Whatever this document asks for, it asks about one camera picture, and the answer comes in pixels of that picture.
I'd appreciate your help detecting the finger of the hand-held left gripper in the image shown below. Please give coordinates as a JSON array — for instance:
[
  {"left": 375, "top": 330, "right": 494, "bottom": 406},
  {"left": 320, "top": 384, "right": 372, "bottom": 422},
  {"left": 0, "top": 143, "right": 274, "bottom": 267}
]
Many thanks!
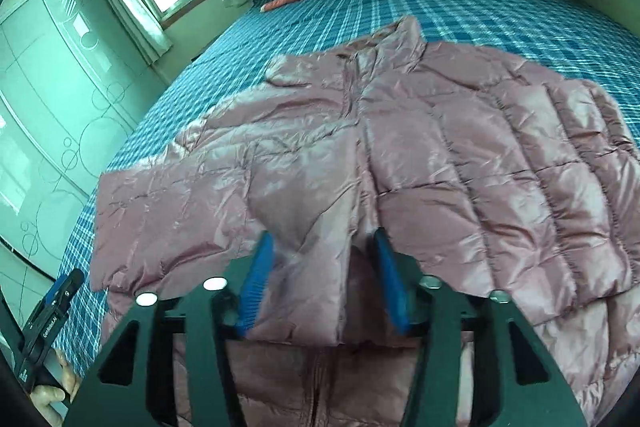
[{"left": 49, "top": 269, "right": 86, "bottom": 307}]

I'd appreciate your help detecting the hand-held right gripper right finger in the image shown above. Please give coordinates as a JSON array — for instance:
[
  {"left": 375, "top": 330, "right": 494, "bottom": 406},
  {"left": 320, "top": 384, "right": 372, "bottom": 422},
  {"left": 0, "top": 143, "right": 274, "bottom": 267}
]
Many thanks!
[{"left": 367, "top": 227, "right": 591, "bottom": 427}]

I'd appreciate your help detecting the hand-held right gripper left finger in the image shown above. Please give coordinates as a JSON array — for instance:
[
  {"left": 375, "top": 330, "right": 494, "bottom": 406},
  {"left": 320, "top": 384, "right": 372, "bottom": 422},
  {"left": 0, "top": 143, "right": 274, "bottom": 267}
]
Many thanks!
[{"left": 64, "top": 232, "right": 277, "bottom": 427}]

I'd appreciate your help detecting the pink puffer jacket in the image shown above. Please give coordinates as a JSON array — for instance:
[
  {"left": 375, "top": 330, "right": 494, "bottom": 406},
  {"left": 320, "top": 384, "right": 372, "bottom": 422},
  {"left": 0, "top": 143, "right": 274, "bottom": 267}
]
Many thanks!
[{"left": 90, "top": 14, "right": 640, "bottom": 427}]

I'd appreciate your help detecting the person's left hand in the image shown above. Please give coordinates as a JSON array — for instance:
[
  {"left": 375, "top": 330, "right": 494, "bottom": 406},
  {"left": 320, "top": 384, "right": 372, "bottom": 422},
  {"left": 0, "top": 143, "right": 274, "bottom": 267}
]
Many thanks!
[{"left": 31, "top": 349, "right": 84, "bottom": 424}]

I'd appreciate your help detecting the white patterned wardrobe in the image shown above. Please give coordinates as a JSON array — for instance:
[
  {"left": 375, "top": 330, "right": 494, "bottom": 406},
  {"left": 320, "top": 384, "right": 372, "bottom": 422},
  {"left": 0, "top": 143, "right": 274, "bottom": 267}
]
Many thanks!
[{"left": 0, "top": 0, "right": 173, "bottom": 358}]

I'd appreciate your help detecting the blue plaid bed sheet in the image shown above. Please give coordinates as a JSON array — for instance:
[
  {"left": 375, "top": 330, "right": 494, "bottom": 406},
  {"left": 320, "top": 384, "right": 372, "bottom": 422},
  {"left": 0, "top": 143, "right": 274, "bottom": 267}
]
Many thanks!
[{"left": 59, "top": 0, "right": 640, "bottom": 360}]

